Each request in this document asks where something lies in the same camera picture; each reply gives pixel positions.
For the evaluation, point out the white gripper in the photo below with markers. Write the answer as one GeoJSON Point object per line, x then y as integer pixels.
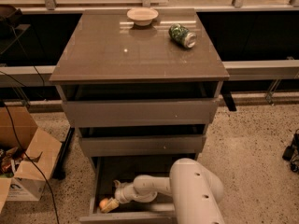
{"type": "Point", "coordinates": [121, 193]}

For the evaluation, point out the orange fruit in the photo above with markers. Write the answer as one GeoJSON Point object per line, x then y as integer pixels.
{"type": "Point", "coordinates": [103, 203]}

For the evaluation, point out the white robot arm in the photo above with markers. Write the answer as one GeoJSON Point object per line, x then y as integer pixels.
{"type": "Point", "coordinates": [195, 192]}

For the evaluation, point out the grey bottom drawer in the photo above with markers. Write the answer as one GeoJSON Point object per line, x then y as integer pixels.
{"type": "Point", "coordinates": [126, 169]}

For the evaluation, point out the grey drawer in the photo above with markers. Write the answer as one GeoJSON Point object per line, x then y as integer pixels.
{"type": "Point", "coordinates": [126, 169]}
{"type": "Point", "coordinates": [142, 145]}
{"type": "Point", "coordinates": [83, 114]}

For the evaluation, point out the grey middle drawer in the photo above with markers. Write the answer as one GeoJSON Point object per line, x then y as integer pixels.
{"type": "Point", "coordinates": [142, 145]}

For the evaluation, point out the grey top drawer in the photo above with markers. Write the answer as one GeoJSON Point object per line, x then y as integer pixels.
{"type": "Point", "coordinates": [83, 114]}

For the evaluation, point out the grey drawer cabinet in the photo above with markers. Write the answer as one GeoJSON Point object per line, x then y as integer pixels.
{"type": "Point", "coordinates": [109, 58]}

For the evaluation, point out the snack packets in box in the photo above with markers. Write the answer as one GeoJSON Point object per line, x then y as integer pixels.
{"type": "Point", "coordinates": [9, 161]}

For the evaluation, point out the brown cardboard box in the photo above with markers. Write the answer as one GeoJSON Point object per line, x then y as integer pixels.
{"type": "Point", "coordinates": [18, 129]}

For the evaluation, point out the green soda can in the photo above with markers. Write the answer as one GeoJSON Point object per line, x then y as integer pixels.
{"type": "Point", "coordinates": [182, 35]}

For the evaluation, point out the white ceramic bowl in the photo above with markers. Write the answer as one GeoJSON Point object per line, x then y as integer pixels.
{"type": "Point", "coordinates": [142, 16]}

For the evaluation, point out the black power adapter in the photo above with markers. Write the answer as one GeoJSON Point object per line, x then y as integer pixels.
{"type": "Point", "coordinates": [291, 153]}

